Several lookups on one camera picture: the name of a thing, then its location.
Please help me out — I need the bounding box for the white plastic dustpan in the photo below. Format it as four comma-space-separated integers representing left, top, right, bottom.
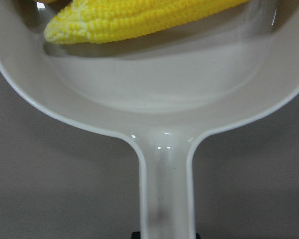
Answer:
0, 0, 299, 239

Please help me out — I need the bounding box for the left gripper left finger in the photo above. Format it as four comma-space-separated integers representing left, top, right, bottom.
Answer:
130, 232, 141, 239

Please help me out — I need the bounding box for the yellow toy corn cob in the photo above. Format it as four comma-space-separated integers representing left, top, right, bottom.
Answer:
43, 0, 245, 45

